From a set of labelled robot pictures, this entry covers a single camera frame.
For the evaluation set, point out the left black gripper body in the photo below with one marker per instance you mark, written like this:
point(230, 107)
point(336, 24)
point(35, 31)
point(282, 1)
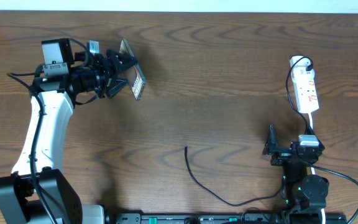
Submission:
point(102, 73)

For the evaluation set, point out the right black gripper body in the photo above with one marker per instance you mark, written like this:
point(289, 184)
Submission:
point(281, 157)

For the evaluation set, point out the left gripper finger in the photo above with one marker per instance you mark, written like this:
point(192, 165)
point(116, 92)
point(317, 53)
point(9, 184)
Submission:
point(115, 88)
point(120, 62)

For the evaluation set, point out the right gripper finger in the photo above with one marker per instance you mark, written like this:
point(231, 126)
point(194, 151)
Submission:
point(309, 131)
point(271, 145)

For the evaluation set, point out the Samsung Galaxy smartphone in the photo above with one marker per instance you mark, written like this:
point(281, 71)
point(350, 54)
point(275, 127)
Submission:
point(133, 75)

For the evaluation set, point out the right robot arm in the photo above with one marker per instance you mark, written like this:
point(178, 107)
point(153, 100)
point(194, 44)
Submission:
point(305, 193)

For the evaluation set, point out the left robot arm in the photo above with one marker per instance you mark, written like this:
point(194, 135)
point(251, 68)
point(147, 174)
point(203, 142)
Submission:
point(36, 190)

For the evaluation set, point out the white USB charger adapter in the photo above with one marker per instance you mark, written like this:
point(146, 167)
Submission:
point(301, 61)

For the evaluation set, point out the white power strip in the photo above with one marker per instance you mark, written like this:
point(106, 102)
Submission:
point(305, 90)

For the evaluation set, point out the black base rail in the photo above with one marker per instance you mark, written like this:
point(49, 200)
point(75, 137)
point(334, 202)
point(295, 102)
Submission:
point(249, 217)

